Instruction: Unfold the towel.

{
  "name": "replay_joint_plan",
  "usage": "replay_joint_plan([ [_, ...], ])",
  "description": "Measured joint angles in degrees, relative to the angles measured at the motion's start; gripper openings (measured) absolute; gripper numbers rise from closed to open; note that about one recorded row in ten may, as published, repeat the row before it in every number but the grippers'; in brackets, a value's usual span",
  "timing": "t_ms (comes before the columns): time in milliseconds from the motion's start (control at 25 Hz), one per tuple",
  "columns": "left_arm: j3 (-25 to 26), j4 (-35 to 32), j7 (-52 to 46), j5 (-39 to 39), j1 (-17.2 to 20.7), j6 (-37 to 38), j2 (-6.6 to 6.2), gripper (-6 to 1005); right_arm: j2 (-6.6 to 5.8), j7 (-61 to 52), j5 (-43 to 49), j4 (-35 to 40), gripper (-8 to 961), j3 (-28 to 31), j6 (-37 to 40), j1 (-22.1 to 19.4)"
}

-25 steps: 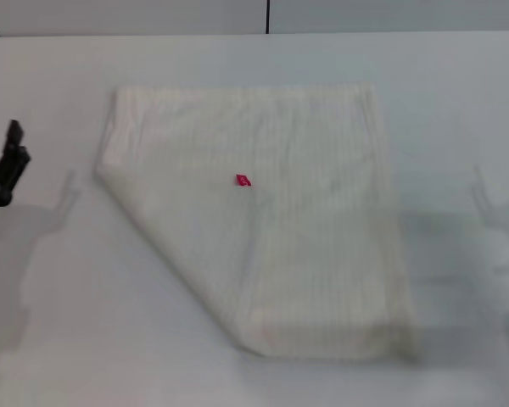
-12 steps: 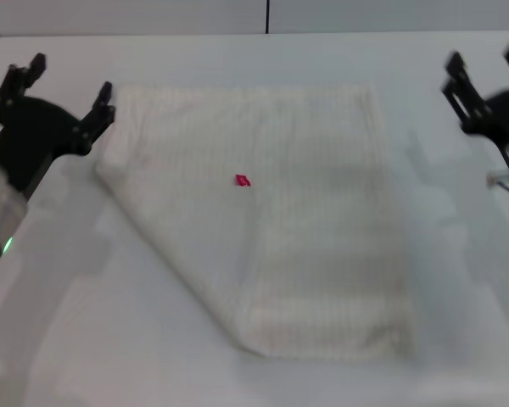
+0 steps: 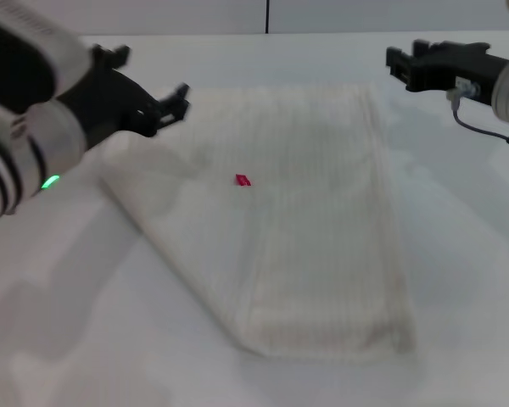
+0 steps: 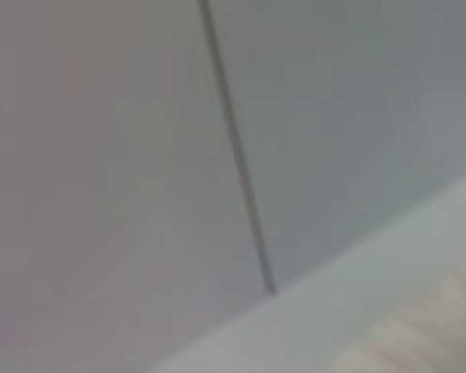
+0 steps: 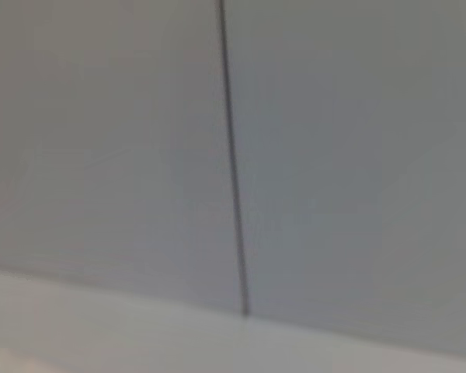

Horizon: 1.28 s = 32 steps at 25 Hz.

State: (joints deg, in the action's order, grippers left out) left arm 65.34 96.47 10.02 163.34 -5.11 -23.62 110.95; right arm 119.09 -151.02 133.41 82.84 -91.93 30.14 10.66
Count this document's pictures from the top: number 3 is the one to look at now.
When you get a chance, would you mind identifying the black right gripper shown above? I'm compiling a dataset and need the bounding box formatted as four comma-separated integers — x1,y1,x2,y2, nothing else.
385,38,509,108

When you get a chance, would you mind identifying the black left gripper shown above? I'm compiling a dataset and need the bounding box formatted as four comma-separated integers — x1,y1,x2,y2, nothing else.
55,44,193,150

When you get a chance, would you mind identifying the white ribbed towel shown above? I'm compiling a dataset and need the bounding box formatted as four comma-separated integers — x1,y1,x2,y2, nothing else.
99,82,417,361

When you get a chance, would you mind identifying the grey right wrist cable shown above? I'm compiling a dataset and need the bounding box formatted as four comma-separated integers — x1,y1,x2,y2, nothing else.
447,89,509,154

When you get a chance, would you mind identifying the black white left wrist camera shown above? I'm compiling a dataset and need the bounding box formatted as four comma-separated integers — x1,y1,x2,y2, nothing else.
0,0,91,116

